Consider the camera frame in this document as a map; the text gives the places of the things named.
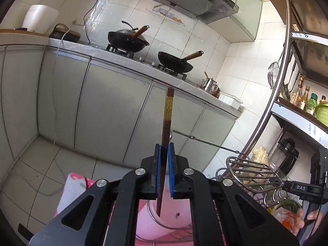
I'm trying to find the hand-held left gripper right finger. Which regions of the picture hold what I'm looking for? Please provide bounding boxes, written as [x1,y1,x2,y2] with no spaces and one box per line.
[168,143,300,246]

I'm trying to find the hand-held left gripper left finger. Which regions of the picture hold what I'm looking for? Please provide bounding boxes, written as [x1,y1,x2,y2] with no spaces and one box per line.
[29,143,164,246]

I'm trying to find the pink plastic utensil cup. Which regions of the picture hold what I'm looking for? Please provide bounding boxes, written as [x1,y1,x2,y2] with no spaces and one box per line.
[136,177,195,241]

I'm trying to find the metal wire dish rack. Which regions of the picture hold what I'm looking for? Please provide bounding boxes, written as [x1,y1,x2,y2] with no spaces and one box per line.
[136,129,243,246]

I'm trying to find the dark chopstick with gold band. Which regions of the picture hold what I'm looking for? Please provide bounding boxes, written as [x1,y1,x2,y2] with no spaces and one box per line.
[156,87,175,217]

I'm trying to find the person's right hand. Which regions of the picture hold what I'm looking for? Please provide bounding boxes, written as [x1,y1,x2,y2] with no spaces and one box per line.
[288,208,326,237]

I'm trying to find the plastic bag of vegetables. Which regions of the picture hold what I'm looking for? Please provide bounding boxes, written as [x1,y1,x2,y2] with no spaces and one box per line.
[269,198,305,234]

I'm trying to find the green plastic basket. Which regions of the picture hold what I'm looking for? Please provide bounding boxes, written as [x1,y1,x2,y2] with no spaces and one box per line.
[313,101,328,128]

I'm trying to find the white plastic bag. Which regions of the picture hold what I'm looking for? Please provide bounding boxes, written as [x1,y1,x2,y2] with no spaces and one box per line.
[252,146,270,170]

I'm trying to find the green capped bottle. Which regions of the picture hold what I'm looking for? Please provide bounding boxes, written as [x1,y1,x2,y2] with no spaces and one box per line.
[306,93,319,115]

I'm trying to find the golden oil bottle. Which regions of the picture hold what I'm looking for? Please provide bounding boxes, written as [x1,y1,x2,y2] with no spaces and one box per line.
[300,85,311,111]

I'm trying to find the pink drip tray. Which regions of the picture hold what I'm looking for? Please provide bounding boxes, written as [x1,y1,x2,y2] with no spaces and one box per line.
[108,201,226,246]

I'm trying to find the grey kitchen base cabinet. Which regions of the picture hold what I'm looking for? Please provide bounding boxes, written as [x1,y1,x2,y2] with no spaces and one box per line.
[0,45,239,175]

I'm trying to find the bottles on shelf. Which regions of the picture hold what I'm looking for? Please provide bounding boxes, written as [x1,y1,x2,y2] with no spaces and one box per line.
[293,75,305,106]

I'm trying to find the steel shelf rack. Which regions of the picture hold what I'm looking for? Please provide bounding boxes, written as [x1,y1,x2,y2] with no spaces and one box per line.
[241,0,328,164]

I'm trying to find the pink floral cloth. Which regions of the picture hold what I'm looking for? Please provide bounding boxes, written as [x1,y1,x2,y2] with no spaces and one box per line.
[55,172,103,219]

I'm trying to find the white plastic container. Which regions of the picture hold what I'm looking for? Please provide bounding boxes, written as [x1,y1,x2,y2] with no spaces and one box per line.
[218,92,243,109]

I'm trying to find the steel kettle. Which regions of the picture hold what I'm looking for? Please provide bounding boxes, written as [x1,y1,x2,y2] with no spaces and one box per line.
[201,76,219,93]

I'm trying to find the gas stove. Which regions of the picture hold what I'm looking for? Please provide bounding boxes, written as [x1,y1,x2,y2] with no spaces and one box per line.
[105,43,188,80]

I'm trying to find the steel wok lid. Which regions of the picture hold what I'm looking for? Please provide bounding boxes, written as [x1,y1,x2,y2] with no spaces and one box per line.
[115,20,144,38]

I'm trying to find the dark clay pot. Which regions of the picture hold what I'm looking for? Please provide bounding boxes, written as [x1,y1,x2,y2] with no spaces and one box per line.
[49,23,81,42]

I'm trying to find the white rice cooker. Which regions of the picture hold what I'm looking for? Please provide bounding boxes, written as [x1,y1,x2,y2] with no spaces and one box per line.
[22,4,60,34]

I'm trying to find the wooden cutting board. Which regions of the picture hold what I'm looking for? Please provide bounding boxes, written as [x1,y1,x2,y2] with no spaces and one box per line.
[0,28,50,37]

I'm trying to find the metal wire basket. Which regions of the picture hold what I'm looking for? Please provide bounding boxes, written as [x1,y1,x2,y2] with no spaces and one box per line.
[225,156,285,208]

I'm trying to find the wire skimmer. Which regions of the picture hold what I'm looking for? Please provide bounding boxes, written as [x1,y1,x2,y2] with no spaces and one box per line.
[268,61,281,91]

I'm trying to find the black wok with wooden handle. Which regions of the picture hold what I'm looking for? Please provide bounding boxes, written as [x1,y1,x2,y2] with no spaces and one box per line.
[157,51,203,74]
[107,25,150,53]

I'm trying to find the black power cable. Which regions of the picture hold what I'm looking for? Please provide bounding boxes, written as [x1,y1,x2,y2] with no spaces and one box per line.
[83,0,103,46]

